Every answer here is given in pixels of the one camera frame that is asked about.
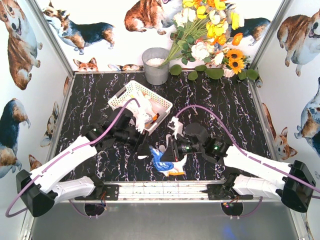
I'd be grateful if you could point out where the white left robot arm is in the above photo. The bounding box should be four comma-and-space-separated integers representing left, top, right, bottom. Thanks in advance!
16, 107, 151, 218

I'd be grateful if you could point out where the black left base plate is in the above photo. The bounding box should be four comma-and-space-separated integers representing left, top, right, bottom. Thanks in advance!
100, 184, 120, 201

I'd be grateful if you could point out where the blue dotted white glove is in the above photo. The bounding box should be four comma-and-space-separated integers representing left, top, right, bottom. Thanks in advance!
149, 146, 174, 174

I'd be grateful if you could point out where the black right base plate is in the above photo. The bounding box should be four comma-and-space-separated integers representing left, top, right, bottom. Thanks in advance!
200, 184, 254, 200

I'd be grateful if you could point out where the yellow dotted white glove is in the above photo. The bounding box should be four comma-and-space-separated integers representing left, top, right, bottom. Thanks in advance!
122, 91, 159, 126

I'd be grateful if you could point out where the artificial flower bouquet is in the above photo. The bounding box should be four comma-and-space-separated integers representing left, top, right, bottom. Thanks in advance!
160, 0, 266, 81

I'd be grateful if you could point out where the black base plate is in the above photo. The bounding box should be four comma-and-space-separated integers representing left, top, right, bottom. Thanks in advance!
200, 184, 254, 200
100, 184, 120, 201

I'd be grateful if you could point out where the aluminium front rail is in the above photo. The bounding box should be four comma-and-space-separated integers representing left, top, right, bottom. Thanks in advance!
72, 181, 253, 202

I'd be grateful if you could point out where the grey metal bucket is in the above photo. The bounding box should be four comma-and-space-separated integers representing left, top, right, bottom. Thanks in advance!
141, 47, 170, 86

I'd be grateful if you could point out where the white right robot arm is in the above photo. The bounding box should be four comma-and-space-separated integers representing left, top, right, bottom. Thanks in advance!
161, 117, 316, 213

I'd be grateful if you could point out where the white glove orange cuff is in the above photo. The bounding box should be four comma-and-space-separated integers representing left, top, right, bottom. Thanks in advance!
159, 145, 187, 177

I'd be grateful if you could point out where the white perforated storage basket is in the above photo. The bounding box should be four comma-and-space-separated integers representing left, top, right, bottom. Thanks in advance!
108, 80, 173, 135

